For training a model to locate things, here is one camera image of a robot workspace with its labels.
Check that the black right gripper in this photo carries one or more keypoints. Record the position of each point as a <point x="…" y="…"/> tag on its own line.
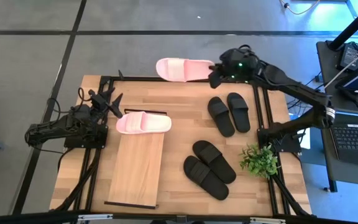
<point x="238" y="62"/>

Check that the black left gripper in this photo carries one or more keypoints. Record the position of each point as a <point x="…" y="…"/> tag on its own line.
<point x="99" y="102"/>

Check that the pink slide sandal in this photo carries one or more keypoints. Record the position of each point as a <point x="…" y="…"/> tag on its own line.
<point x="179" y="70"/>
<point x="148" y="123"/>

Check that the black slide sandal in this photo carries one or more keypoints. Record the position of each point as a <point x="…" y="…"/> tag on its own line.
<point x="238" y="112"/>
<point x="205" y="179"/>
<point x="221" y="116"/>
<point x="214" y="161"/>

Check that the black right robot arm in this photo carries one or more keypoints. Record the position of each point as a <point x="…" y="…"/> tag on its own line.
<point x="294" y="88"/>

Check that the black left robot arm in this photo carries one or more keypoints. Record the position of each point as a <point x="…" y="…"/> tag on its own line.
<point x="48" y="130"/>

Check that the wooden shelf board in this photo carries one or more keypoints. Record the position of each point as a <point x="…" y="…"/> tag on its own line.
<point x="135" y="168"/>

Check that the green artificial plant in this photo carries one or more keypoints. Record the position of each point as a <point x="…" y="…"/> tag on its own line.
<point x="259" y="161"/>

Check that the black side table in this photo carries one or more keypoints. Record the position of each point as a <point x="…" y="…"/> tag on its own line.
<point x="325" y="77"/>
<point x="346" y="177"/>

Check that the black power adapter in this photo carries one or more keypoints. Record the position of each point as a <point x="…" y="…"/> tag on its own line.
<point x="350" y="56"/>

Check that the black diagonal pole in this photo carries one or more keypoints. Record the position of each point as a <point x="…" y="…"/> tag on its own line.
<point x="353" y="26"/>

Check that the black laptop with keyboard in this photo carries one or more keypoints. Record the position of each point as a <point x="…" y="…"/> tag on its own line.
<point x="356" y="140"/>

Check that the black aluminium table frame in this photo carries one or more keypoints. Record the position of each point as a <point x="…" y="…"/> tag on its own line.
<point x="129" y="79"/>

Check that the silver metal bracket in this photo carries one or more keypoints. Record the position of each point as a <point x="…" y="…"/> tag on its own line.
<point x="95" y="217"/>
<point x="267" y="221"/>

